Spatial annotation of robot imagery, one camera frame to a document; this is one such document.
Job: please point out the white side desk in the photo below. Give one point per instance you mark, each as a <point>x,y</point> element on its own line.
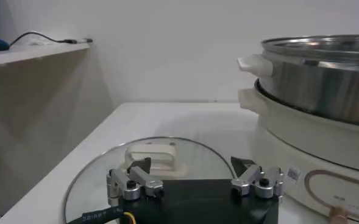
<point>45,106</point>

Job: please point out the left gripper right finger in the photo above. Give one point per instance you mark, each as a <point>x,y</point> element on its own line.
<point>249,179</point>

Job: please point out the white electric cooker base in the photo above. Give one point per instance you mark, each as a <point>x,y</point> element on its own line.
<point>304,143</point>

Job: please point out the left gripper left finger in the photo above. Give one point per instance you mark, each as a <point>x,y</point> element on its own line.
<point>136,178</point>

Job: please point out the stainless steel steamer basket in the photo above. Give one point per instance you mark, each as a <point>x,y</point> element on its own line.
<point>319,85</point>

